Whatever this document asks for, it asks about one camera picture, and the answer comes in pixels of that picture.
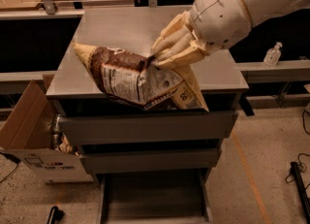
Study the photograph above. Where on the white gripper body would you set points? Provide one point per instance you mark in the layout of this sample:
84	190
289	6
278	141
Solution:
220	17

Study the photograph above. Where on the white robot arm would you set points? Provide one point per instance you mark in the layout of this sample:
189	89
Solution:
260	11

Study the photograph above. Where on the grey drawer cabinet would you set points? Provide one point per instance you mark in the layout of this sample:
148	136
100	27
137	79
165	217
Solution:
75	94

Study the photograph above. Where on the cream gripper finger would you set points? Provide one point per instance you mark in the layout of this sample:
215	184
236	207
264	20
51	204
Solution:
197	51
177	37

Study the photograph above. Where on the clear sanitizer pump bottle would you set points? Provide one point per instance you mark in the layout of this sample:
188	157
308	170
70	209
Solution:
273	54

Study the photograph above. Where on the black power strip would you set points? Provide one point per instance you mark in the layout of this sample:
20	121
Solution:
305	201

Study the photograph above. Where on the black object on floor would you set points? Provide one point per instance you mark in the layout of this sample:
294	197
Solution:
55	214

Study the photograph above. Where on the metal can in box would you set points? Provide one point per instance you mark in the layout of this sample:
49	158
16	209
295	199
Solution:
56	132

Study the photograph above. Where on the cardboard box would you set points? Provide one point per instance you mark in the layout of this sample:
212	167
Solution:
27	136

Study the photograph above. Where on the brown chip bag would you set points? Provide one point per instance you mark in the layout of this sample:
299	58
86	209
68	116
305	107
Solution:
131	79

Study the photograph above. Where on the grey open bottom drawer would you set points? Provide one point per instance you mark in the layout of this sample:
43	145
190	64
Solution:
163	197

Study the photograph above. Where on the grey top drawer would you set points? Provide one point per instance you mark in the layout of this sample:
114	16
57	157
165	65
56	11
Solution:
148	128

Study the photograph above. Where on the grey middle drawer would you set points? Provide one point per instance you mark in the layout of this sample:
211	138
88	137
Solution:
146	161

